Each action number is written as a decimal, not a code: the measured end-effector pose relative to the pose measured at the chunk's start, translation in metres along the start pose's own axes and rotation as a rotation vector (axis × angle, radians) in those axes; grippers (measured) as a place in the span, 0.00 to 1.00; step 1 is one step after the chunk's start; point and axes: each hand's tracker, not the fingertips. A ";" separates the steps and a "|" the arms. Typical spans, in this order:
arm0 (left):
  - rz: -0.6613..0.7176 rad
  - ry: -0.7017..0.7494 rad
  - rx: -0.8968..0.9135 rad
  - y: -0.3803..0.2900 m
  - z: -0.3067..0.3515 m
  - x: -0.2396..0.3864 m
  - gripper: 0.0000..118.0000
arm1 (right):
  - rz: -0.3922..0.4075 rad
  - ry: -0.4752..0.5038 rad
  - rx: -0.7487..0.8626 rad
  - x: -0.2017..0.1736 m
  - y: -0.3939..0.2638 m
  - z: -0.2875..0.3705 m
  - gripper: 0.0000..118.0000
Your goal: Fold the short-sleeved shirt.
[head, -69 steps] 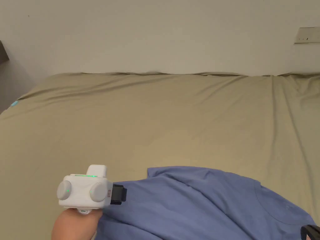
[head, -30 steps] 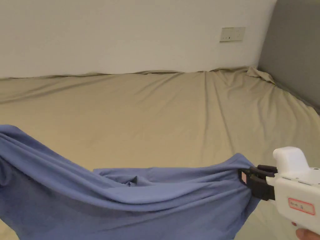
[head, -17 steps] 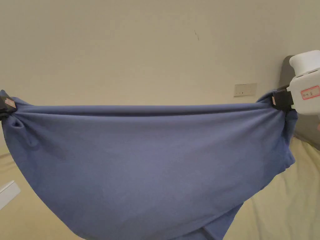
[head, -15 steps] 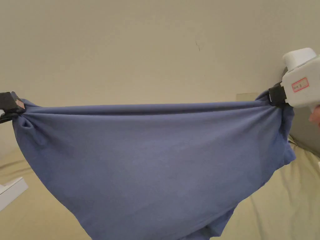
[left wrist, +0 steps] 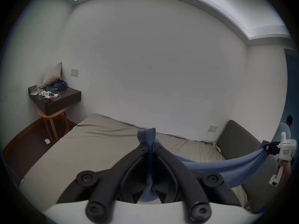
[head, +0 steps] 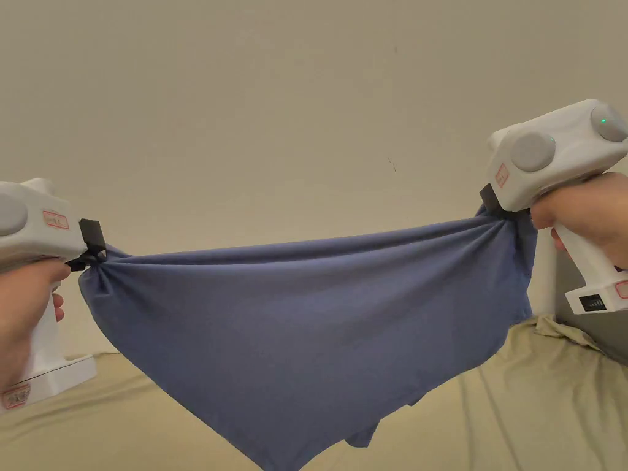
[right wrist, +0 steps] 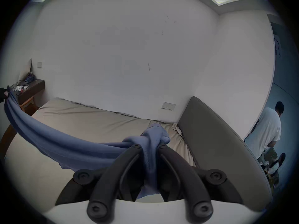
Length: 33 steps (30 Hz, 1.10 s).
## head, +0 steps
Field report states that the bed with beige sheet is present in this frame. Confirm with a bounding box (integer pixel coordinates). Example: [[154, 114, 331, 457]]
[[0, 313, 628, 471]]

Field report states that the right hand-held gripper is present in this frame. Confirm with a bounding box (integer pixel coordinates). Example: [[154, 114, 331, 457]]
[[479, 99, 628, 315]]

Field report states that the person's right hand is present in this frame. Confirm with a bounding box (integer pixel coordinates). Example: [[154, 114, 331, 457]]
[[530, 171, 628, 277]]

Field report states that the person's left hand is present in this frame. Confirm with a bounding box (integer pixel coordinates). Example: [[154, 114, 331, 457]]
[[0, 262, 66, 393]]

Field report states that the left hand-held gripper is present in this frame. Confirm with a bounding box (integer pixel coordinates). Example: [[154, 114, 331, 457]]
[[0, 177, 107, 416]]

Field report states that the blue shirt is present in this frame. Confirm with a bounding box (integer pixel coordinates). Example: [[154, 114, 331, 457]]
[[78, 202, 540, 471]]

